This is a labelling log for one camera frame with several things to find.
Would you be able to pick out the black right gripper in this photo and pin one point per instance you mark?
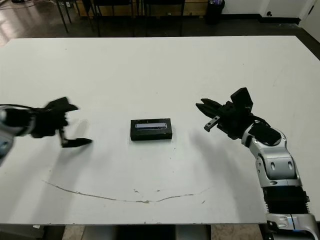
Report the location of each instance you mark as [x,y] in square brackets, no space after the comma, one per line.
[232,121]

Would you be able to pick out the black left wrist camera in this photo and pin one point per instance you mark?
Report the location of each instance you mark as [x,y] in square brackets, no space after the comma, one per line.
[58,102]

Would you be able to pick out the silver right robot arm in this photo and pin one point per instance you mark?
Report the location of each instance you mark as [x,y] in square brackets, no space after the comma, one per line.
[280,162]

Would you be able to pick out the black mesh chair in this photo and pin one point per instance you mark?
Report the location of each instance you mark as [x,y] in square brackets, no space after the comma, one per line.
[162,2]

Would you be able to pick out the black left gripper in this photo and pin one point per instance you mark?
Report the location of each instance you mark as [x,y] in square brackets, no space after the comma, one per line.
[48,122]

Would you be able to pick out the black camera box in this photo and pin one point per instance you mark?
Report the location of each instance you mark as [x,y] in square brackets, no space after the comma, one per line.
[150,136]

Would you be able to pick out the black trash bin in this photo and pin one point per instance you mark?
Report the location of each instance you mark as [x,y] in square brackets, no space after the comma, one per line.
[215,12]

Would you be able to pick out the white door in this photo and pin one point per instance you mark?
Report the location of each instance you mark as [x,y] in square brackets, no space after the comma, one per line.
[306,12]

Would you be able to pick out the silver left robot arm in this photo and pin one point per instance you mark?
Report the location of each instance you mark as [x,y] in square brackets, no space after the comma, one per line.
[7,135]

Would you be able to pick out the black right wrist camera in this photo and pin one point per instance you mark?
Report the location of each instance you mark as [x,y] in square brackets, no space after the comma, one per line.
[241,98]

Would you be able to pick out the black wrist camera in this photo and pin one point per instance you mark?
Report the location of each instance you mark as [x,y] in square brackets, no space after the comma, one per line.
[241,98]
[58,102]

